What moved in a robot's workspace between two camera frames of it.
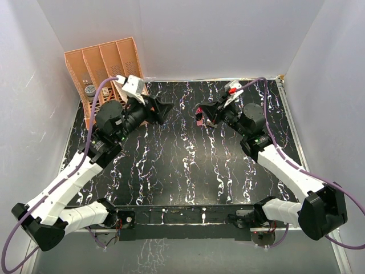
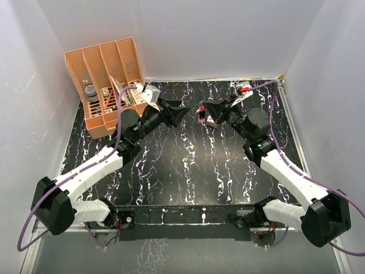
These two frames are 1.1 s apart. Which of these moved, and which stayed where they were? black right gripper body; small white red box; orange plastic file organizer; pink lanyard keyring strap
Moved: pink lanyard keyring strap
Stayed: black right gripper body; small white red box; orange plastic file organizer
